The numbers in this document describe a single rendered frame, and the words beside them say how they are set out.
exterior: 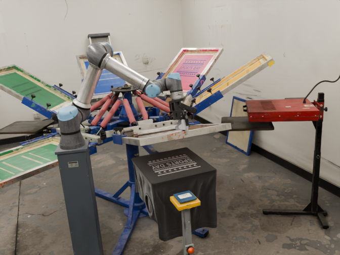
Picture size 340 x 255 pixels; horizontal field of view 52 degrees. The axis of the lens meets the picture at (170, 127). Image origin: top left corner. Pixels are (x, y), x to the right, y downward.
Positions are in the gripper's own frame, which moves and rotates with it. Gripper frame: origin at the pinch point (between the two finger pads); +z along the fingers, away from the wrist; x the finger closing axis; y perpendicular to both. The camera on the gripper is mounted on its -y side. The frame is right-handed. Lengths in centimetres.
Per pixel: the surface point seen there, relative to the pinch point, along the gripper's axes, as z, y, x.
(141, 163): 19, 18, -45
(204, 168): 26.6, -15.5, -17.0
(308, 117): 9, -128, -44
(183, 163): 22.6, -7.4, -31.8
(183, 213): 42.3, 13.7, 13.1
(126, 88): -42, 1, -129
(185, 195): 32.9, 11.1, 13.7
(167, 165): 22.0, 3.3, -33.9
